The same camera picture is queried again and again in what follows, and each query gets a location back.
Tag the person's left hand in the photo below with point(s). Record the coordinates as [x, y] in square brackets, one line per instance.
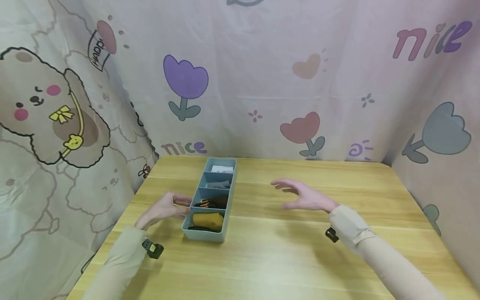
[162, 208]

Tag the person's right hand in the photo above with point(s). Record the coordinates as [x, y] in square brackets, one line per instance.
[312, 199]

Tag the person's right thumb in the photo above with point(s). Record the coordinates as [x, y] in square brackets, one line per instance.
[290, 204]

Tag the person's left fingers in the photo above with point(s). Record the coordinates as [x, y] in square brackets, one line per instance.
[185, 211]

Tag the person's right fingers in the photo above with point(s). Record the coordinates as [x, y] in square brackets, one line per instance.
[285, 185]

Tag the person's left thumb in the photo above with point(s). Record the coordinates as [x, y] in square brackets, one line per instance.
[182, 200]

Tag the person's right forearm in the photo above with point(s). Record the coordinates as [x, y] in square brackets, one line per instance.
[378, 254]

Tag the person's left forearm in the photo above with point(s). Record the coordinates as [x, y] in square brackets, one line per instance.
[118, 266]

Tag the mustard yellow socks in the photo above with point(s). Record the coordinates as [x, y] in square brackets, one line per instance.
[208, 220]

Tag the black orange striped socks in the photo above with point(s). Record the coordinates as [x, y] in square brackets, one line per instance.
[213, 203]

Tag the grey-blue divided organizer box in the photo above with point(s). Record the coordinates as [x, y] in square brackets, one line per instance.
[204, 236]

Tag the grey folded cloth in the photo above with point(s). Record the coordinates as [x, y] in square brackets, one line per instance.
[218, 184]

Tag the black wrist band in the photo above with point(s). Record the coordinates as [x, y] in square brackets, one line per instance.
[153, 249]
[332, 235]

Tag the white folded cloth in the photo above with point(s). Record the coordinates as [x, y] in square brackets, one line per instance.
[222, 168]

